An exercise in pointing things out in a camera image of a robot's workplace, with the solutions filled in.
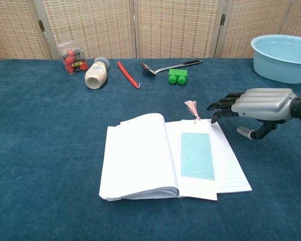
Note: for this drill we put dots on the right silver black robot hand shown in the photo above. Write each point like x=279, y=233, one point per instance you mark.
x=263, y=103

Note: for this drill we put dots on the teal white bookmark pink tassel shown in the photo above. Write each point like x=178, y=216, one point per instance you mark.
x=198, y=155

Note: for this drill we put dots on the yellow and white notebook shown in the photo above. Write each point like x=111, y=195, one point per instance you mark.
x=140, y=160

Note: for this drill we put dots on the light blue plastic basin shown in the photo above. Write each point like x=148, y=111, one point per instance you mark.
x=278, y=67

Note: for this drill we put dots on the green toy building brick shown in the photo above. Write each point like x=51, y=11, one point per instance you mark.
x=178, y=74

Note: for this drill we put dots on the red pen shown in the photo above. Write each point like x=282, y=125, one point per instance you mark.
x=126, y=74

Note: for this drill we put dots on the cream sauce squeeze bottle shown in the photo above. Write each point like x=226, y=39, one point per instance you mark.
x=96, y=74

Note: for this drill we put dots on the woven folding screen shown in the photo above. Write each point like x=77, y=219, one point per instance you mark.
x=90, y=25

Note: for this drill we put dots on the clear box of red pieces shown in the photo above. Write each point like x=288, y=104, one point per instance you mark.
x=70, y=61

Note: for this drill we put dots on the dark blue table cloth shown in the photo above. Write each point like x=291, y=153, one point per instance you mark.
x=52, y=150

